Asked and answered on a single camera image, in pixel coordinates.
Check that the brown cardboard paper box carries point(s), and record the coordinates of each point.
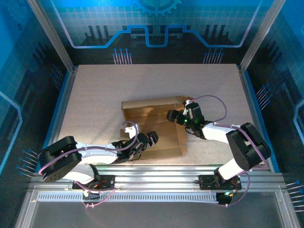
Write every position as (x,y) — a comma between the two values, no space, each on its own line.
(147,114)

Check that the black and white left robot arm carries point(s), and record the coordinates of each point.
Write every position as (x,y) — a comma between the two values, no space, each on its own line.
(61,156)

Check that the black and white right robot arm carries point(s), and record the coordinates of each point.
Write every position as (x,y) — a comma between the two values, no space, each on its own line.
(247,147)

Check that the grey framed metal panel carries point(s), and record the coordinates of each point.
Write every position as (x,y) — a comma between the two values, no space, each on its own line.
(154,213)

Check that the black controller module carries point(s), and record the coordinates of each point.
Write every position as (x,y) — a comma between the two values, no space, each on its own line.
(224,199)

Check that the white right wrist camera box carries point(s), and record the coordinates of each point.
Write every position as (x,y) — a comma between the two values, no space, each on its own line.
(188,102)

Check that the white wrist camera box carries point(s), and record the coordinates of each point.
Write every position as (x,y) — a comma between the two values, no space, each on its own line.
(188,102)
(130,129)

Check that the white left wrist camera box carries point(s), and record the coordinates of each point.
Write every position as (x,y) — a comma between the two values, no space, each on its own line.
(130,129)

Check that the long aluminium frame rail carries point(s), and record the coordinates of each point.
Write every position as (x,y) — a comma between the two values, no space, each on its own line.
(154,175)

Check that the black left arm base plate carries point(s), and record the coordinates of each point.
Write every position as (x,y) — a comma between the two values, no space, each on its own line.
(108,181)

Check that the blue-edged aluminium side rail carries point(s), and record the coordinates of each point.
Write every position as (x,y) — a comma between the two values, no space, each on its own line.
(249,95)
(70,78)

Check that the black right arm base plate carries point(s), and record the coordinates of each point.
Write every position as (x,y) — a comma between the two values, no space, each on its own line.
(206,181)

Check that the aluminium frame post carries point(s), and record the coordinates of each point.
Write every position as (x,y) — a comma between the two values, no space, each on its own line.
(52,35)
(261,35)

